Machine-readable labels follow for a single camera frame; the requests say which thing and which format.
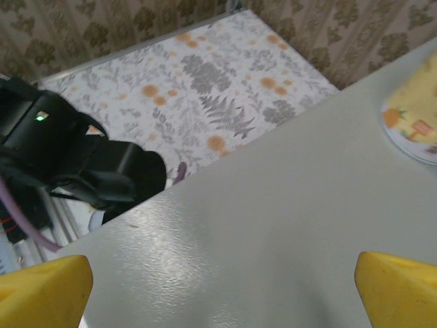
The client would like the aluminium front rail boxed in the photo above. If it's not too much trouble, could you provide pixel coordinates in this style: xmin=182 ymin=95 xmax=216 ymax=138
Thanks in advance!
xmin=0 ymin=196 xmax=81 ymax=274

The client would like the yellow label tin can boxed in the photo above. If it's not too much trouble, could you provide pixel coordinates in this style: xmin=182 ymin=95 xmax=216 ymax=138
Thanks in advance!
xmin=380 ymin=51 xmax=437 ymax=167

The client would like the grey counter box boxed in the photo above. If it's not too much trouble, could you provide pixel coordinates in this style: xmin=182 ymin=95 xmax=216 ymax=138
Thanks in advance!
xmin=56 ymin=36 xmax=437 ymax=328

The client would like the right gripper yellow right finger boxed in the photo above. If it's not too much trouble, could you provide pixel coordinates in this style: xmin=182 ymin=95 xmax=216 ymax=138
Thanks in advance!
xmin=354 ymin=251 xmax=437 ymax=328

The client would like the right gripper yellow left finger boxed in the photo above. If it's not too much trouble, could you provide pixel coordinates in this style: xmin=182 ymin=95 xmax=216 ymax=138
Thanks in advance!
xmin=0 ymin=254 xmax=94 ymax=328

